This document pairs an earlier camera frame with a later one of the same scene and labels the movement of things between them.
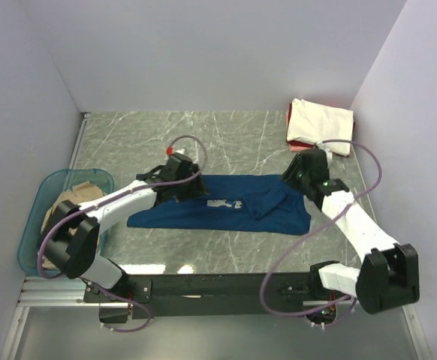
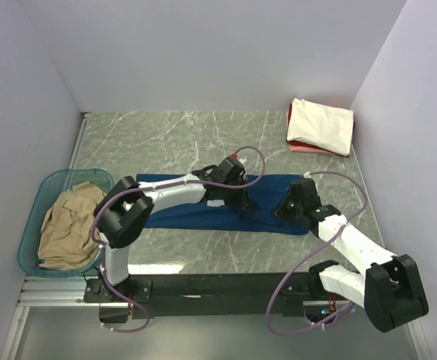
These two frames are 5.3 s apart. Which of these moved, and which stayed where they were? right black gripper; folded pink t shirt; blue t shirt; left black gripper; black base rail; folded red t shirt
Moved: right black gripper; left black gripper
Stayed: blue t shirt; folded red t shirt; black base rail; folded pink t shirt
